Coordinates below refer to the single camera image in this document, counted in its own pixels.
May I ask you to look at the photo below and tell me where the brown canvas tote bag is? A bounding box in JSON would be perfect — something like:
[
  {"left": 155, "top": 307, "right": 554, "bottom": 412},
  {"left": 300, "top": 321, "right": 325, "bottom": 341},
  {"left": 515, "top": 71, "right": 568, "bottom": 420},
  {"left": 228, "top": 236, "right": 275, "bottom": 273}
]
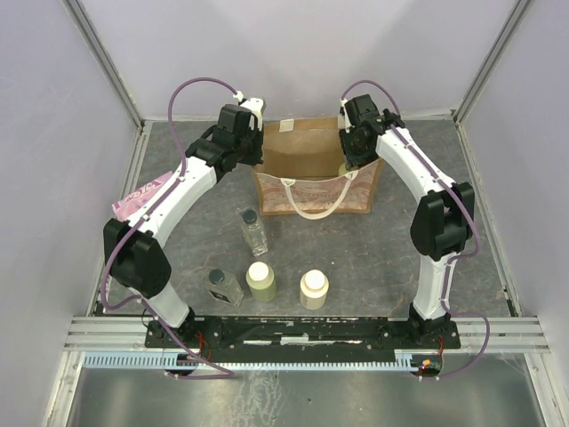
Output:
[{"left": 253, "top": 117, "right": 385, "bottom": 220}]

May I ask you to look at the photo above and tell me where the yellow-green pump lotion bottle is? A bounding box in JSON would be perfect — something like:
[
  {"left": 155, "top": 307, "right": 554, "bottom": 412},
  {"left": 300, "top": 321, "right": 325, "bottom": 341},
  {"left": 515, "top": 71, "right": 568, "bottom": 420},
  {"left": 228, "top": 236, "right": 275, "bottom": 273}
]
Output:
[{"left": 338, "top": 163, "right": 349, "bottom": 176}]

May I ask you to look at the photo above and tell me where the wrist white camera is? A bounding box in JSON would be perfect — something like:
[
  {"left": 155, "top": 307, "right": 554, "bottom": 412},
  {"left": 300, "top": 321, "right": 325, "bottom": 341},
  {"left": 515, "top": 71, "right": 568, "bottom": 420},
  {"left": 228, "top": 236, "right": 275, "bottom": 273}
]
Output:
[
  {"left": 338, "top": 98, "right": 351, "bottom": 129},
  {"left": 233, "top": 91, "right": 267, "bottom": 132}
]

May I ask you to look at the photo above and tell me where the tall clear glass bottle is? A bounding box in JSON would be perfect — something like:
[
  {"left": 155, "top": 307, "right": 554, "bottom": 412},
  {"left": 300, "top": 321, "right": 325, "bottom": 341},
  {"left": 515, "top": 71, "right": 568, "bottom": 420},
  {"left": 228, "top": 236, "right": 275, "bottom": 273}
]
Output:
[{"left": 237, "top": 207, "right": 268, "bottom": 257}]

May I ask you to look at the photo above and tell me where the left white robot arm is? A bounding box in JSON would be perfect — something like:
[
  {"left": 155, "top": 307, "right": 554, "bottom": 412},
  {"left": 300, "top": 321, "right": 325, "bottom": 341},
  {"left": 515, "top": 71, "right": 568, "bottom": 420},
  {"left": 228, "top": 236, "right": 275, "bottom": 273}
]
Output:
[{"left": 103, "top": 98, "right": 265, "bottom": 347}]

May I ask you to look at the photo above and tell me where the purple cable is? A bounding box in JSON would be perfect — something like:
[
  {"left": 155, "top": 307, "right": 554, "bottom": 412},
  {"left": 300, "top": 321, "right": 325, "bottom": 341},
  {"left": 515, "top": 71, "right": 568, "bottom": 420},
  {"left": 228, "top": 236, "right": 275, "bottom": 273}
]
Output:
[
  {"left": 100, "top": 77, "right": 244, "bottom": 380},
  {"left": 340, "top": 79, "right": 493, "bottom": 380}
]

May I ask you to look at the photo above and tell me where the left aluminium frame post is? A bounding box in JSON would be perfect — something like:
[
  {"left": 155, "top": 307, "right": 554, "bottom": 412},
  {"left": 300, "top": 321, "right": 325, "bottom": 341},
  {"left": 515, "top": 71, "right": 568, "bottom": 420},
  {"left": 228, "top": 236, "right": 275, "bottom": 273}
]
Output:
[{"left": 62, "top": 0, "right": 145, "bottom": 129}]

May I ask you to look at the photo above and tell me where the yellow-green bottle white cap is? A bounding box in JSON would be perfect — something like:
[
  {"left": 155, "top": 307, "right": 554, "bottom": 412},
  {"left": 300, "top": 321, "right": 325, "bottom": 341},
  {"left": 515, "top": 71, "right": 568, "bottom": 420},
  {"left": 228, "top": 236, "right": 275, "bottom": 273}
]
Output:
[{"left": 245, "top": 262, "right": 276, "bottom": 302}]

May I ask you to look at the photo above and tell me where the aluminium frame post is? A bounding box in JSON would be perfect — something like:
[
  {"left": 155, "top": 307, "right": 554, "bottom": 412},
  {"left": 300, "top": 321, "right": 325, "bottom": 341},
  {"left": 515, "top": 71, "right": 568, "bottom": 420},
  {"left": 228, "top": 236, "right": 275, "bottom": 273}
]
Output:
[
  {"left": 62, "top": 0, "right": 145, "bottom": 129},
  {"left": 453, "top": 0, "right": 533, "bottom": 125}
]

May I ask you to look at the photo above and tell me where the pink printed package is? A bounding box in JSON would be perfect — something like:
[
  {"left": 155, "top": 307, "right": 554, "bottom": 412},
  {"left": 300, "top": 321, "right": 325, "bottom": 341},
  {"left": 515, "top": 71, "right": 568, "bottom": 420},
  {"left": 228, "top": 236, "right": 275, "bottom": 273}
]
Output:
[{"left": 111, "top": 171, "right": 173, "bottom": 221}]

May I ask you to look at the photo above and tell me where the right aluminium frame post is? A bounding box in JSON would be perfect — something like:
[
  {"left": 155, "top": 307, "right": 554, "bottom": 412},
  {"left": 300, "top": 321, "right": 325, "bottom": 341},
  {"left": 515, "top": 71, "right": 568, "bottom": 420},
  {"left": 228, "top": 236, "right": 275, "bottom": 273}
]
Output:
[{"left": 453, "top": 0, "right": 533, "bottom": 125}]

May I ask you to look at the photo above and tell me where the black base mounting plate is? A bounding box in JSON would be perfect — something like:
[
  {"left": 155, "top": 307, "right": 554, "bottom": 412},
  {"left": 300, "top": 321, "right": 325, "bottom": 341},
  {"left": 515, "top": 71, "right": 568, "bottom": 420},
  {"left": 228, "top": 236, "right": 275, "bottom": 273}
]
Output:
[{"left": 144, "top": 314, "right": 462, "bottom": 350}]

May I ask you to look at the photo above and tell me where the aluminium front rail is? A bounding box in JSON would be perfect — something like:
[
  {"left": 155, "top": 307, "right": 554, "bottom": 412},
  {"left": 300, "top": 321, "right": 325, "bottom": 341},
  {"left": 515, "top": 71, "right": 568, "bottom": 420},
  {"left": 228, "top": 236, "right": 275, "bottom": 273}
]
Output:
[{"left": 63, "top": 317, "right": 550, "bottom": 354}]

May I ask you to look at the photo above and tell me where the blue slotted cable duct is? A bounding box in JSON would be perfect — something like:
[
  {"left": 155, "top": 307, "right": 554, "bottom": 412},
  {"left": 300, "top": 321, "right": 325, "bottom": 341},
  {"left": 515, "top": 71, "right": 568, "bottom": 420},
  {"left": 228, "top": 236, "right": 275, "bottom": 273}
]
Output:
[{"left": 83, "top": 348, "right": 418, "bottom": 373}]

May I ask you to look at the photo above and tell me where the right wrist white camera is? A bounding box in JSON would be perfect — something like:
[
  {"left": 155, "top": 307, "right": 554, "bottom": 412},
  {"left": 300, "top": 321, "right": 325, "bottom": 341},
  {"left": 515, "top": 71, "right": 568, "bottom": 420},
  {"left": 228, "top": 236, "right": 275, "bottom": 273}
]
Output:
[{"left": 338, "top": 98, "right": 351, "bottom": 129}]

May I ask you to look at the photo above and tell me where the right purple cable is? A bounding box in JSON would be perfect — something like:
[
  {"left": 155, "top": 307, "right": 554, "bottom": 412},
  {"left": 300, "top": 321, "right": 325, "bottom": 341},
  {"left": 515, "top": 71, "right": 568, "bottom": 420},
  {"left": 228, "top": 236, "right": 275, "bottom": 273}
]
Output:
[{"left": 340, "top": 79, "right": 493, "bottom": 380}]

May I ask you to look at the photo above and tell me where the cream bottle white cap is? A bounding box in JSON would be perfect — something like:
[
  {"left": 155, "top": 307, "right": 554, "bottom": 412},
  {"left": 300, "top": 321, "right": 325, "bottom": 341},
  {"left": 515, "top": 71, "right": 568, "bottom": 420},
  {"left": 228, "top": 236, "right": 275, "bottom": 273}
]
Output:
[{"left": 300, "top": 270, "right": 329, "bottom": 310}]

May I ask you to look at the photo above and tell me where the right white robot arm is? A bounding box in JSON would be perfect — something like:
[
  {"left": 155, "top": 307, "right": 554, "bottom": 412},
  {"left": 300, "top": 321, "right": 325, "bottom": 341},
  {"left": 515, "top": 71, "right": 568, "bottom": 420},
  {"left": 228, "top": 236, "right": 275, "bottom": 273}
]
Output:
[{"left": 339, "top": 94, "right": 479, "bottom": 348}]

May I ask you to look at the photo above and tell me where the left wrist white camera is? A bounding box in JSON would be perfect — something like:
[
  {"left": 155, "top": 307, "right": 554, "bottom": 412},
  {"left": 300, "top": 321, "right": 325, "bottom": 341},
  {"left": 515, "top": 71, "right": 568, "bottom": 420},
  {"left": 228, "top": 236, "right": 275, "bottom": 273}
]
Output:
[{"left": 233, "top": 91, "right": 267, "bottom": 132}]

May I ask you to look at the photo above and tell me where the short clear glass bottle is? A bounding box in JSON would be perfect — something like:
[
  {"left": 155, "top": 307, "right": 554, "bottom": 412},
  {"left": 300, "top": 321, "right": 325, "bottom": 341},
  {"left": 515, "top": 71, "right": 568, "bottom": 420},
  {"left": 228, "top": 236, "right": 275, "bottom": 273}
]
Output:
[{"left": 204, "top": 269, "right": 244, "bottom": 307}]

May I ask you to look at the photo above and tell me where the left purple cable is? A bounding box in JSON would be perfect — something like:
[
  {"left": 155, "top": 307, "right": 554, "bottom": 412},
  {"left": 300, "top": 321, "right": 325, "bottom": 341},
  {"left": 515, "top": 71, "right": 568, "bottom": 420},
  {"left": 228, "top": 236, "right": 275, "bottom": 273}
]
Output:
[{"left": 100, "top": 77, "right": 244, "bottom": 380}]

